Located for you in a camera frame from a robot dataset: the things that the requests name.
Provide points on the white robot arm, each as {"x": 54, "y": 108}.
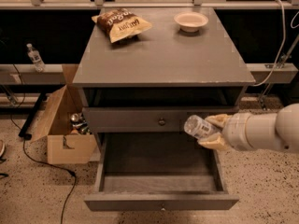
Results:
{"x": 248, "y": 132}

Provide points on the grey low shelf rail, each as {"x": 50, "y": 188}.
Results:
{"x": 26, "y": 74}

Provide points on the clear water bottle on shelf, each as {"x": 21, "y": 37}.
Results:
{"x": 35, "y": 57}

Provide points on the brown chip bag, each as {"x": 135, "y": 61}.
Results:
{"x": 120, "y": 24}

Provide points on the grey wooden cabinet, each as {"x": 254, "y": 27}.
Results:
{"x": 164, "y": 66}

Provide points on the open cardboard box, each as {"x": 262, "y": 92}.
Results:
{"x": 64, "y": 145}

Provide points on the white paper bowl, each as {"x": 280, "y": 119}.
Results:
{"x": 191, "y": 22}

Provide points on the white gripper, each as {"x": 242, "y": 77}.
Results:
{"x": 234, "y": 131}

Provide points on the metal cans in box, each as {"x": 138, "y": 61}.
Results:
{"x": 79, "y": 124}

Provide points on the closed grey top drawer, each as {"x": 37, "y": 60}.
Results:
{"x": 145, "y": 119}

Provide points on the blue label plastic bottle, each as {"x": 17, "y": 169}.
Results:
{"x": 198, "y": 127}

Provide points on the open grey middle drawer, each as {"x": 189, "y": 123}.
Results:
{"x": 158, "y": 172}

